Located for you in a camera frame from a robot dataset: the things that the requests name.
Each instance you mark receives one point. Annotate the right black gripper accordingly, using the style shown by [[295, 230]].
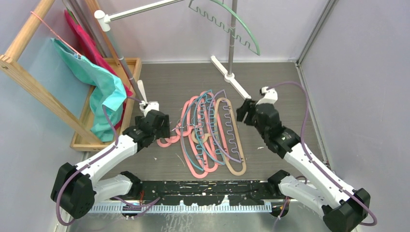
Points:
[[248, 106]]

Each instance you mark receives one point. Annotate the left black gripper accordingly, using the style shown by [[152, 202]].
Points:
[[163, 131]]

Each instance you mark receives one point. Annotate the purple wire hanger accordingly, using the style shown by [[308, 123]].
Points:
[[217, 128]]

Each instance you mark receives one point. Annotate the light blue wire hanger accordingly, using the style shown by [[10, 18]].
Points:
[[218, 158]]

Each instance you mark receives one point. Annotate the green wire hanger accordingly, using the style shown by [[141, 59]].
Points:
[[239, 32]]

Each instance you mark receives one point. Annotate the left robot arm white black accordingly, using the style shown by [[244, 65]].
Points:
[[78, 187]]

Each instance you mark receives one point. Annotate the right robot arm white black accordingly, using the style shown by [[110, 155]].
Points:
[[341, 206]]

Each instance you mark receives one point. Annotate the pink plastic hanger left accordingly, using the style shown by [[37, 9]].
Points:
[[172, 139]]

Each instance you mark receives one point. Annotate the pink plastic hanger large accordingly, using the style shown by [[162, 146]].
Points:
[[193, 153]]

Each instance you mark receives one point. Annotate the beige plastic hanger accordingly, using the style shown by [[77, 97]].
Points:
[[232, 136]]

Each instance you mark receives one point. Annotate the pink plastic hanger inner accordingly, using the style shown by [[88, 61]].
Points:
[[202, 136]]

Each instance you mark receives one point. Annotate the teal cloth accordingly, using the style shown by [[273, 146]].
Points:
[[108, 96]]

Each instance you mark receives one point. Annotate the magenta cloth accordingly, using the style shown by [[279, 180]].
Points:
[[88, 47]]

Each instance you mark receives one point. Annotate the white metal clothes rack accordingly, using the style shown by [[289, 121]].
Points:
[[104, 21]]

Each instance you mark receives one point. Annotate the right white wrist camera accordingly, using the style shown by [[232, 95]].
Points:
[[269, 95]]

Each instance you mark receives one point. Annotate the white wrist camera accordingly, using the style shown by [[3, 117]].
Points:
[[145, 107], [269, 95]]

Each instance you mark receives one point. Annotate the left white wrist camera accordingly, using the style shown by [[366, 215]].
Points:
[[145, 107]]

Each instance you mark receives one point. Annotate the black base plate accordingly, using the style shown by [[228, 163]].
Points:
[[204, 193]]

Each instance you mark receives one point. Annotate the wooden frame rack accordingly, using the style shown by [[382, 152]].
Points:
[[9, 65]]

